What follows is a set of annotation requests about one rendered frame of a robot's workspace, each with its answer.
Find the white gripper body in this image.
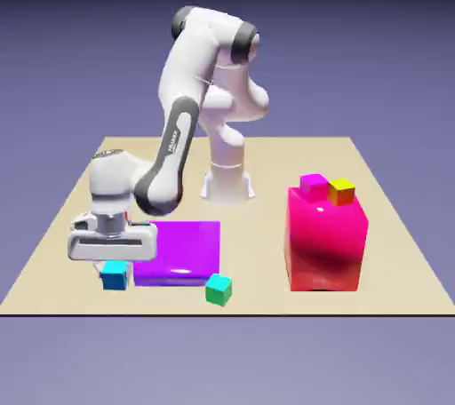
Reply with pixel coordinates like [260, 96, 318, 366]
[67, 223, 159, 263]

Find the small cyan cube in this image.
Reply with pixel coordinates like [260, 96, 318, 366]
[100, 260, 129, 291]

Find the small green cube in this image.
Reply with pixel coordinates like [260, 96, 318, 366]
[204, 274, 234, 307]

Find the small magenta cube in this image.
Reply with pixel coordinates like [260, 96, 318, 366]
[299, 172, 331, 203]

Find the small yellow cube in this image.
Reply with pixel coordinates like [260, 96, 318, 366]
[327, 178, 357, 207]

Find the large purple box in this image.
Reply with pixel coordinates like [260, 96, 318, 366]
[132, 220, 221, 288]

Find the large pink box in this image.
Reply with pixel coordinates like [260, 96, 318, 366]
[284, 186, 370, 293]

